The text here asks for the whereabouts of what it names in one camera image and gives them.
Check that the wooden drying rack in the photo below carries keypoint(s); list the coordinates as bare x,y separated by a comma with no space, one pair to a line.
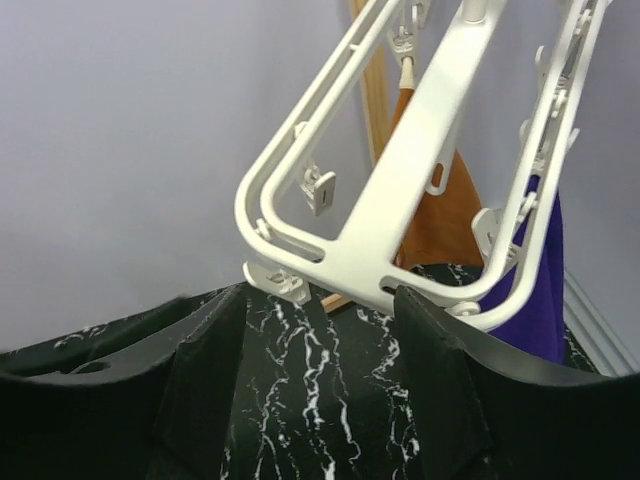
375,101

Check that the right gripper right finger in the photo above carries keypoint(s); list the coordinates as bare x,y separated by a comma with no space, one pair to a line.
484,409

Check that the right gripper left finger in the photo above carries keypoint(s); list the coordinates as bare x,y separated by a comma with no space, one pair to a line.
148,396

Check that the orange cloth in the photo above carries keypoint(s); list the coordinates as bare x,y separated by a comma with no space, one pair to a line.
440,231

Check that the white clip hanger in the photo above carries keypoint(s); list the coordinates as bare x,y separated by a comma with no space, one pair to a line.
358,263

